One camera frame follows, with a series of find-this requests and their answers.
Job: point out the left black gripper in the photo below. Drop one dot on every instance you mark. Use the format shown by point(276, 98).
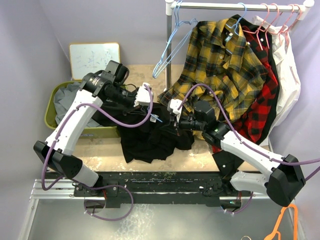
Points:
point(138, 110)

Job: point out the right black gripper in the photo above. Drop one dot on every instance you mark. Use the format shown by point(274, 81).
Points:
point(175, 122)

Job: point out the black t-shirt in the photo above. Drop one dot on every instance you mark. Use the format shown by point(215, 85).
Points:
point(150, 141)

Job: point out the light blue wire hanger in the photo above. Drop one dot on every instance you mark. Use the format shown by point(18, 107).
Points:
point(156, 115)

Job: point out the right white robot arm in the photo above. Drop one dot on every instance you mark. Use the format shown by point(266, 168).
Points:
point(279, 177)

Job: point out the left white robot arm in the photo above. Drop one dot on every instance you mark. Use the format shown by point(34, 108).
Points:
point(56, 152)

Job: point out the grey shirt in bin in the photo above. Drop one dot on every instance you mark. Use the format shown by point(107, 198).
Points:
point(63, 99)

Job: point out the yellow plaid shirt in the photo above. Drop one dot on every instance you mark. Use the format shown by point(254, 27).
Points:
point(193, 73)

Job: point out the red black plaid shirt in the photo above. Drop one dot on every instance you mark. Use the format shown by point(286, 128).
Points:
point(260, 112)

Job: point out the white shirt on rack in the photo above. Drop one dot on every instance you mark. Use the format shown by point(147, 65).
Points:
point(290, 84)

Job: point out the blue hanger holding plaid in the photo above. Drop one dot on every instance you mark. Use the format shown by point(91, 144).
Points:
point(237, 20)

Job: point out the pink hanger middle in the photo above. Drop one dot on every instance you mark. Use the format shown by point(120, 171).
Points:
point(273, 20)

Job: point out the green plastic laundry bin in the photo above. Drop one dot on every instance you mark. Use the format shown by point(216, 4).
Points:
point(88, 133)

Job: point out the white metal clothes rack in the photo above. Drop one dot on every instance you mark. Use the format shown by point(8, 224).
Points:
point(173, 23)

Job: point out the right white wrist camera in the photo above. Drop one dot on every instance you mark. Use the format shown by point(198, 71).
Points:
point(174, 106)

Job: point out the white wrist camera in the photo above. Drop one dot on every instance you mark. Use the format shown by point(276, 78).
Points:
point(174, 106)
point(142, 97)

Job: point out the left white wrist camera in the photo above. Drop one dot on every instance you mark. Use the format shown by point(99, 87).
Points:
point(142, 97)

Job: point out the small whiteboard yellow frame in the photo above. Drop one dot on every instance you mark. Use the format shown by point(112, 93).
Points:
point(91, 57)

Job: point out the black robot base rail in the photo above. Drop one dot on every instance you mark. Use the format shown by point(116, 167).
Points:
point(149, 187)

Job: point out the aluminium extrusion frame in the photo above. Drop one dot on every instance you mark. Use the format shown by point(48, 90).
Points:
point(62, 190)

